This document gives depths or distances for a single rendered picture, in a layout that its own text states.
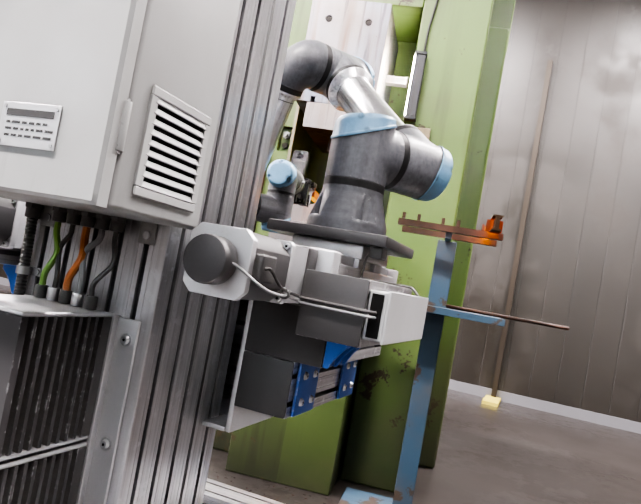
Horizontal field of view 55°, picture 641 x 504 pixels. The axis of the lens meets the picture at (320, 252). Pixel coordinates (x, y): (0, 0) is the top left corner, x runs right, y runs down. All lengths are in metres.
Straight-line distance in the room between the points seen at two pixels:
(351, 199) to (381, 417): 1.39
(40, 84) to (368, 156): 0.58
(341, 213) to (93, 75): 0.53
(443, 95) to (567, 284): 3.17
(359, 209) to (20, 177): 0.58
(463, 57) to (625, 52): 3.42
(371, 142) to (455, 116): 1.32
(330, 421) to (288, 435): 0.16
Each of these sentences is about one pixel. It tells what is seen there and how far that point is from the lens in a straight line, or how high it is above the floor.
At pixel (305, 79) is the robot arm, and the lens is 1.50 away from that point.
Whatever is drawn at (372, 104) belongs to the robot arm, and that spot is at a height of 1.12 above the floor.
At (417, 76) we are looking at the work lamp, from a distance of 2.44.
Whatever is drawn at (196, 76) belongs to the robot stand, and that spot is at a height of 0.95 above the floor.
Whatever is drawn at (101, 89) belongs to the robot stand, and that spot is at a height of 0.88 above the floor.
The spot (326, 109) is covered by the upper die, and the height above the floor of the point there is 1.34.
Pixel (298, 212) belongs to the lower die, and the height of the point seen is 0.95.
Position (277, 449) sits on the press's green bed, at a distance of 2.25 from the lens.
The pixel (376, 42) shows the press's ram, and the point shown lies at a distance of 2.38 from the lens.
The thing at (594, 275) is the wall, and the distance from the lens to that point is 5.38.
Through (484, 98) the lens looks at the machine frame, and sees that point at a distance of 2.91.
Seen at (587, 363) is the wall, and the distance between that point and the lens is 5.37.
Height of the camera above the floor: 0.73
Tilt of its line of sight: 2 degrees up
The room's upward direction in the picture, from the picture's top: 10 degrees clockwise
